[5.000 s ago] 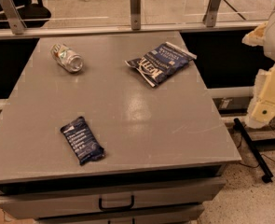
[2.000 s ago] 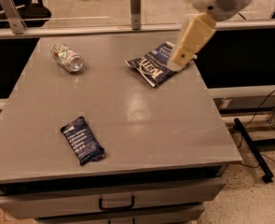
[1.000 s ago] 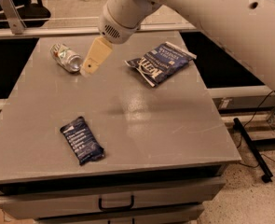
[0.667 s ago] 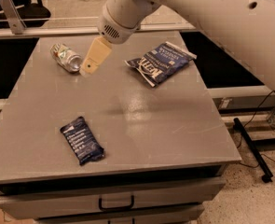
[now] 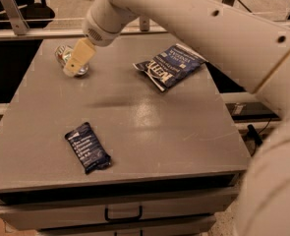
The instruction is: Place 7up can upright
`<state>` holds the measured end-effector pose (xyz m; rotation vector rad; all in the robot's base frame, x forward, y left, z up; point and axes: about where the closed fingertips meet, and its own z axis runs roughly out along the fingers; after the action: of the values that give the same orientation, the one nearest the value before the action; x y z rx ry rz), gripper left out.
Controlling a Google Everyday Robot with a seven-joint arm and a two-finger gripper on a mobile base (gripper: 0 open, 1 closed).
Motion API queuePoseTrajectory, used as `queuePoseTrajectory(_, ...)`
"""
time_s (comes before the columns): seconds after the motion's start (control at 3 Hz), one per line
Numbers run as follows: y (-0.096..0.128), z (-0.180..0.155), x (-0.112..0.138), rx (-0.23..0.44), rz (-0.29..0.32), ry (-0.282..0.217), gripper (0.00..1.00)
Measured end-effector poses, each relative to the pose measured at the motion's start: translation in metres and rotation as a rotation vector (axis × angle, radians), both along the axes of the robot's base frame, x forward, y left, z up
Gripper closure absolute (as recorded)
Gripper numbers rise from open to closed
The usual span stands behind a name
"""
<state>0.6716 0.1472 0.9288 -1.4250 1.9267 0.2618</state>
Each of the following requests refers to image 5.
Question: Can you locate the lower grey cabinet drawer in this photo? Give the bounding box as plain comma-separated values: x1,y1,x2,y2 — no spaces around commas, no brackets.
37,215,216,236

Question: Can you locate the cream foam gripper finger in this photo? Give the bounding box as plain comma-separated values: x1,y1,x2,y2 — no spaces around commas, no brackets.
72,38,96,67

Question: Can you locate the dark blue snack packet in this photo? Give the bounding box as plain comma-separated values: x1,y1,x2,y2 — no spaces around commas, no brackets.
65,122,111,174

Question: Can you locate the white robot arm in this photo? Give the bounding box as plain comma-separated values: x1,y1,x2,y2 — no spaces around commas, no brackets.
64,0,290,236

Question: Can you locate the blue Kettle chips bag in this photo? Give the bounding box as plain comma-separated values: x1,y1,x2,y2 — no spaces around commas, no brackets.
133,43,206,91

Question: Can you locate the grey horizontal rail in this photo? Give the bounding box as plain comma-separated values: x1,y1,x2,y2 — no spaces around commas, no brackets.
0,25,167,41

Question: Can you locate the middle metal rail bracket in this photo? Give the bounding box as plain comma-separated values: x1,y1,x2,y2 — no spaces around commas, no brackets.
140,16,150,31

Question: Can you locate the grey cabinet drawer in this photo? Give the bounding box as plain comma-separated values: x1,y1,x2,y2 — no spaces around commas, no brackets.
37,215,216,236
0,187,239,230

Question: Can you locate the black drawer handle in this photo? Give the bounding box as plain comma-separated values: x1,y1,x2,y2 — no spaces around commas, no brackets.
104,206,143,223

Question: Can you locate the black floor bar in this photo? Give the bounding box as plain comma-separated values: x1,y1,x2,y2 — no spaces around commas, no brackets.
247,124,262,146

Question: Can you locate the left metal rail bracket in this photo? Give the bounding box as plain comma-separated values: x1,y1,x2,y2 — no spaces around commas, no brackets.
0,0,29,35

